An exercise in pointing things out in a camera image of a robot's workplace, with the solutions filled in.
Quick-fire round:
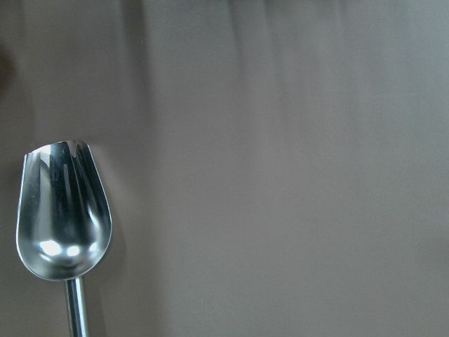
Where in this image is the steel ice scoop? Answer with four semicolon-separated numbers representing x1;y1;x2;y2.
15;140;112;336

